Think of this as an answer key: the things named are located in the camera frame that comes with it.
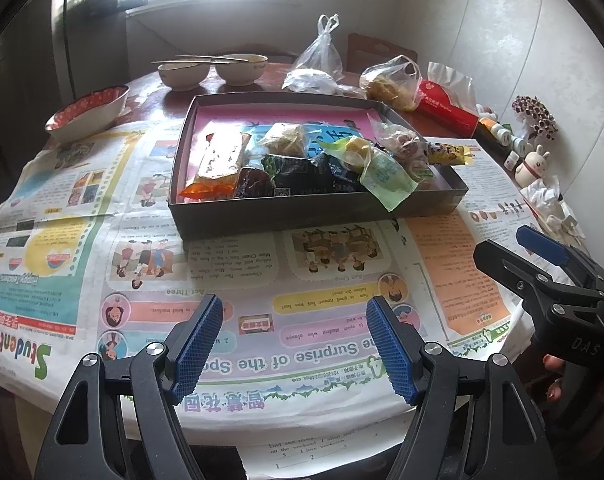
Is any white exam newspaper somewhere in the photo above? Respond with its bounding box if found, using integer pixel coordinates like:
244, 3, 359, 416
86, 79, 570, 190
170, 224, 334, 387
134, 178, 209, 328
239, 141, 541, 479

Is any clear pack brown cake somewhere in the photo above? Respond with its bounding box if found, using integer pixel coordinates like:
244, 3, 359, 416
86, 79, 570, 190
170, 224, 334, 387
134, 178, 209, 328
371, 122, 434, 183

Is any white bowl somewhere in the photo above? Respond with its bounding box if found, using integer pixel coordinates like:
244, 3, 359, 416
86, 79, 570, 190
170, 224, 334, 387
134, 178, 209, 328
157, 64, 210, 91
215, 54, 268, 87

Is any white rabbit figurine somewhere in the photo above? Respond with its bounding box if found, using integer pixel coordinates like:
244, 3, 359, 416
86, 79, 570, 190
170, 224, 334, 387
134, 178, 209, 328
514, 144, 550, 188

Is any right hand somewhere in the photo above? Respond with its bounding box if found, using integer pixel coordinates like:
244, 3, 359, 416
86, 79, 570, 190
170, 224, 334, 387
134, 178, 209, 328
542, 354, 604, 403

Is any left white bowl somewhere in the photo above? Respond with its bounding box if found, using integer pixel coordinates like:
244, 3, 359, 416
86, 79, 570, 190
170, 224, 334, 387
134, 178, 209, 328
157, 64, 210, 91

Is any green pastry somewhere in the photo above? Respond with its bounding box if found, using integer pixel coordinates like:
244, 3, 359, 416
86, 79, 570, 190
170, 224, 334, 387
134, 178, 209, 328
318, 136, 419, 212

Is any red flowered bowl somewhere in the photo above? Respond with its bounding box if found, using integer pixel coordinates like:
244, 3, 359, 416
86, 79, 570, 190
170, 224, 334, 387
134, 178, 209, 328
45, 86, 130, 144

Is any tied clear plastic bag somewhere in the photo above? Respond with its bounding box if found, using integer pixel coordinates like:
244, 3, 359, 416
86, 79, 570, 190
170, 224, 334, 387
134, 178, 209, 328
293, 13, 343, 81

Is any dark cabinet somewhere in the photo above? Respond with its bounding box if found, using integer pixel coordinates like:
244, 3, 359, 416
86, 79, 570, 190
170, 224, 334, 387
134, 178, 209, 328
0, 0, 131, 174

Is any dark cardboard box tray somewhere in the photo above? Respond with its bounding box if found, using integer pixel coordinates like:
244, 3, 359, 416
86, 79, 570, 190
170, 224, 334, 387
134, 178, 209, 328
168, 92, 468, 240

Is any wooden chopstick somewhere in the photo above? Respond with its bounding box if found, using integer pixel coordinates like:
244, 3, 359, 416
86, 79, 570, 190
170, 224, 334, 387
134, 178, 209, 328
175, 54, 250, 64
151, 58, 235, 65

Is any yellow cow candy pack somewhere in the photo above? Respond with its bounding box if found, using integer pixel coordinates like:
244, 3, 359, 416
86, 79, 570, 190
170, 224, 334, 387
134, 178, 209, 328
425, 142, 473, 166

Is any plastic bag with snacks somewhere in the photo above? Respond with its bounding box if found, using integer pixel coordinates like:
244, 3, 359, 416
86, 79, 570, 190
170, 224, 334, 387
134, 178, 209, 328
359, 54, 422, 113

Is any crumpled white plastic bag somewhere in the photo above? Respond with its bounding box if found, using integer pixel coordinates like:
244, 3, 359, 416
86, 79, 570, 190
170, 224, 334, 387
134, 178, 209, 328
281, 68, 367, 99

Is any red flower ornament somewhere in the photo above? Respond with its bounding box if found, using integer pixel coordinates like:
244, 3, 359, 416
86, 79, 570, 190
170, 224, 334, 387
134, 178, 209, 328
511, 96, 559, 144

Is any crumpled white tissue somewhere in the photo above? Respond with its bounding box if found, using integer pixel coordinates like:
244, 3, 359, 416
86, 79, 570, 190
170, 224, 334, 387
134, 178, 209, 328
520, 176, 586, 248

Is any right white bowl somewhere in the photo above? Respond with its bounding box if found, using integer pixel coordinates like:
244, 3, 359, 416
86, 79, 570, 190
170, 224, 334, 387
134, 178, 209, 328
215, 54, 268, 87

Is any clear pack pale cake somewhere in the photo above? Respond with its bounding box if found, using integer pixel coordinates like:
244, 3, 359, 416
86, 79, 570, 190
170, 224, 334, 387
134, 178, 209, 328
256, 122, 320, 157

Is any row of small bottles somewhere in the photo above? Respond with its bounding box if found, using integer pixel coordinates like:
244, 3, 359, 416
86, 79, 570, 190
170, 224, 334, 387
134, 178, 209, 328
476, 104, 533, 171

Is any dark green snack pack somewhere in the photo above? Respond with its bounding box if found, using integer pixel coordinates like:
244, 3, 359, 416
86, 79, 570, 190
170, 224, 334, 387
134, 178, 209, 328
262, 153, 365, 196

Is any dark jelly cube pack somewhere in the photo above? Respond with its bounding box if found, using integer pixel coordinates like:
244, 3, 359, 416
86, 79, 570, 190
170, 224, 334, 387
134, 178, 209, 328
232, 167, 275, 200

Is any wooden chair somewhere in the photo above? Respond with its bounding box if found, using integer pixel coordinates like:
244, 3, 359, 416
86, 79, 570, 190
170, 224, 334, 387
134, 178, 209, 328
346, 32, 418, 74

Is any red tissue pack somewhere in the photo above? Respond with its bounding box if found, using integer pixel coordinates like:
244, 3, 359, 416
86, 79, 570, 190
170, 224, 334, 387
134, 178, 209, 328
417, 62, 478, 138

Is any orange rice cracker pack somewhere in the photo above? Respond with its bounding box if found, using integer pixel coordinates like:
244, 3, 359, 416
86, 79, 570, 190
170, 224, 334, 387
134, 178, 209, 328
179, 131, 251, 202

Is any pink and blue book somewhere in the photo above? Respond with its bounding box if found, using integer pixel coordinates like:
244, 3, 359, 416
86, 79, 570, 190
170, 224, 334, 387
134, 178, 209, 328
174, 103, 382, 203

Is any colourful student newspaper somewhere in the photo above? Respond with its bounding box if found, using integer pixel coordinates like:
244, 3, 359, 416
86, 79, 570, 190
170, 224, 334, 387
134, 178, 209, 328
0, 124, 527, 440

